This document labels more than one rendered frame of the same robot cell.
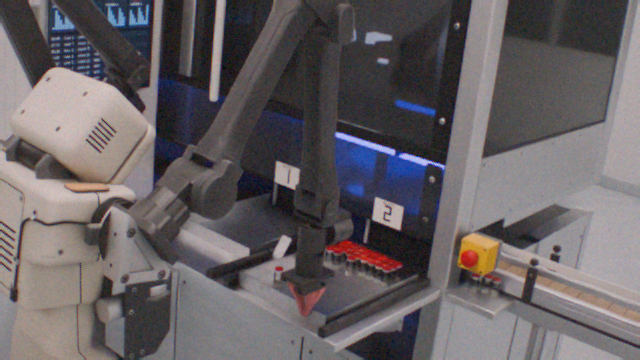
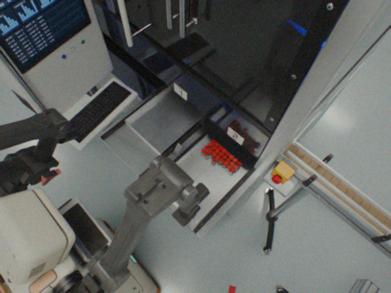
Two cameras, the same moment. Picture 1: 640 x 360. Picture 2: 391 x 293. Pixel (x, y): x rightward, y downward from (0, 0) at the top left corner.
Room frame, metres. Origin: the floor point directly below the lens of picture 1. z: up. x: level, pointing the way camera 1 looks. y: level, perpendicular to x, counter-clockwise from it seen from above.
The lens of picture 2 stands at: (1.16, -0.02, 2.09)
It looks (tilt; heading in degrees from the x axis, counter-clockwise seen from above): 63 degrees down; 4
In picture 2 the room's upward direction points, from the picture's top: 3 degrees clockwise
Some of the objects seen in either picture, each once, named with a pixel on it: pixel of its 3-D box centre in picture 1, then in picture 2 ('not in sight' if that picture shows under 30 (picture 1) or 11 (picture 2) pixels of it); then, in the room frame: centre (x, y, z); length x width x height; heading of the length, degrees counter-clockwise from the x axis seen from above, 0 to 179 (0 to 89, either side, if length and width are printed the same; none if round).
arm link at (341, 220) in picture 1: (325, 216); (193, 195); (1.45, -0.01, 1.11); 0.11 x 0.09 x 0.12; 141
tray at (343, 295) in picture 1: (330, 279); (202, 176); (1.60, -0.04, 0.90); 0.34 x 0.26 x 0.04; 141
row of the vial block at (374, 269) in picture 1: (360, 265); (219, 160); (1.69, -0.11, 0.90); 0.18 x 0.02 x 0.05; 51
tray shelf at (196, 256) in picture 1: (287, 261); (182, 149); (1.74, 0.07, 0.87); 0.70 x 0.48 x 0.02; 52
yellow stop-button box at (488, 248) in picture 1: (479, 253); (283, 171); (1.63, -0.38, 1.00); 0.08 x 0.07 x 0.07; 142
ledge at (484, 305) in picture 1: (483, 298); (283, 177); (1.65, -0.42, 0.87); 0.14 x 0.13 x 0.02; 142
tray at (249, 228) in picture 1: (260, 224); (168, 116); (1.90, 0.16, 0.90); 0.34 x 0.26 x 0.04; 142
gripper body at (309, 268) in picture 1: (309, 264); (186, 210); (1.42, 0.01, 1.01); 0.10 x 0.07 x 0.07; 141
